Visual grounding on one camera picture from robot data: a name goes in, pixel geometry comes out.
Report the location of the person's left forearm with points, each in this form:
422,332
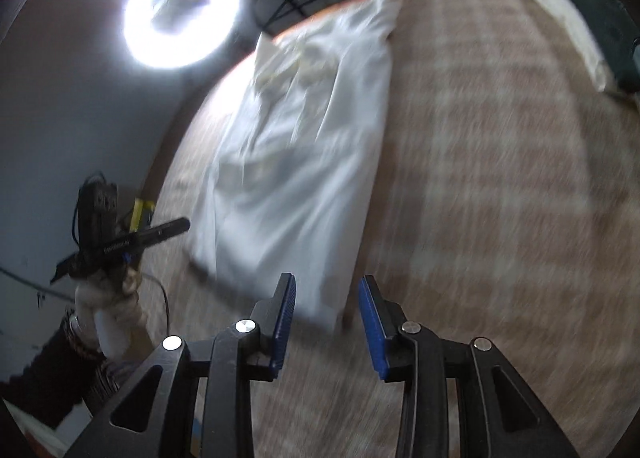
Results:
45,378

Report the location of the person's left hand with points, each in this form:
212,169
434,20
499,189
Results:
115,318

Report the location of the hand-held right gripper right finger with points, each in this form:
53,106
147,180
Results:
372,333

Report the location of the white t-shirt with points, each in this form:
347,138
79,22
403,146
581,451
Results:
300,163

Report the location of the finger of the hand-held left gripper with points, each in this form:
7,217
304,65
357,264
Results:
160,233

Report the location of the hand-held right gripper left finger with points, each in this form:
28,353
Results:
282,323

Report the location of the folded green patterned cloth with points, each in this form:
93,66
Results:
615,23

